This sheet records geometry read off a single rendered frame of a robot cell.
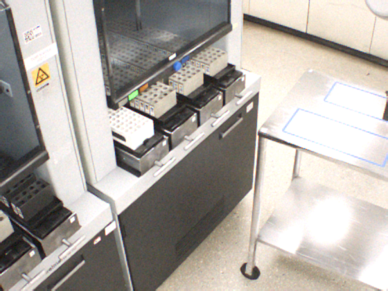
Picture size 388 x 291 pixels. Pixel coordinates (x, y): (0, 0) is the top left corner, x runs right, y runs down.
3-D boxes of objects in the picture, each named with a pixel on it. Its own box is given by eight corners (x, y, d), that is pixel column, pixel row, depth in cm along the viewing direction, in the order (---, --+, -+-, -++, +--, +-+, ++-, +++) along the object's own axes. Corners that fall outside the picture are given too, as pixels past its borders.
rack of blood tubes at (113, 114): (71, 119, 167) (68, 104, 163) (91, 105, 173) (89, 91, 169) (134, 153, 153) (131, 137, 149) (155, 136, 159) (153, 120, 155)
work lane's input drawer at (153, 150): (14, 105, 187) (8, 86, 181) (40, 89, 196) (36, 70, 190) (152, 183, 153) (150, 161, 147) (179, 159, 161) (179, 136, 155)
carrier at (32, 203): (50, 195, 137) (46, 180, 134) (55, 198, 136) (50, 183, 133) (20, 219, 130) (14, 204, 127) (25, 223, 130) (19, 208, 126)
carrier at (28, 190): (46, 192, 138) (41, 177, 135) (50, 195, 137) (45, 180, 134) (15, 215, 132) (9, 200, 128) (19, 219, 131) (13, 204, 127)
